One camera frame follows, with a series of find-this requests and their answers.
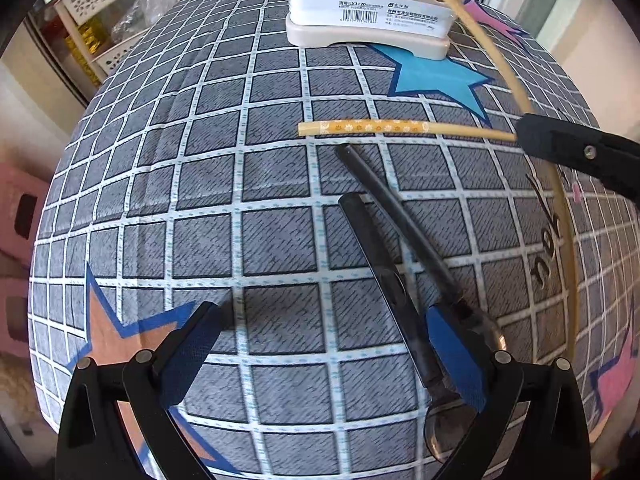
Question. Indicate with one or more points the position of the pink plastic stool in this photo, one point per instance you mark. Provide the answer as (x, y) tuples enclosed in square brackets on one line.
[(12, 320), (22, 210)]

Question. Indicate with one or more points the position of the black spoon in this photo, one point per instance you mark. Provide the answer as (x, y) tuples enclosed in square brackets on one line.
[(385, 270), (400, 210)]

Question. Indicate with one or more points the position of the gold foil packet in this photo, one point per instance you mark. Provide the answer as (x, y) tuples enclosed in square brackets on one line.
[(85, 50)]

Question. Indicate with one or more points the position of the beige plastic utensil holder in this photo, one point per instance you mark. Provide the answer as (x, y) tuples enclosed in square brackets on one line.
[(370, 10)]

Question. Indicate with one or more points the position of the beige perforated storage trolley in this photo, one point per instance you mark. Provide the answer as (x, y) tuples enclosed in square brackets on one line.
[(110, 5)]

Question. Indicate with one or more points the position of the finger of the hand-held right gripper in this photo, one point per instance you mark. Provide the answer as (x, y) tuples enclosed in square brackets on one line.
[(565, 142)]

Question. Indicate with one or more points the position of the clear plastic bags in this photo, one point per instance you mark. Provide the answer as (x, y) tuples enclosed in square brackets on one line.
[(142, 7)]

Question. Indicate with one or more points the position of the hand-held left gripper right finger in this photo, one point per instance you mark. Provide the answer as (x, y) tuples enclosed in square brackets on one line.
[(457, 355)]

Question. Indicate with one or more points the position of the yellow flower-patterned chopstick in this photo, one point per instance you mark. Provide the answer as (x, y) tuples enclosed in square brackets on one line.
[(375, 126)]

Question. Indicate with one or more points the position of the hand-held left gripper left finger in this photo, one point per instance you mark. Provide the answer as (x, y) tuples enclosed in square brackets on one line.
[(192, 355)]

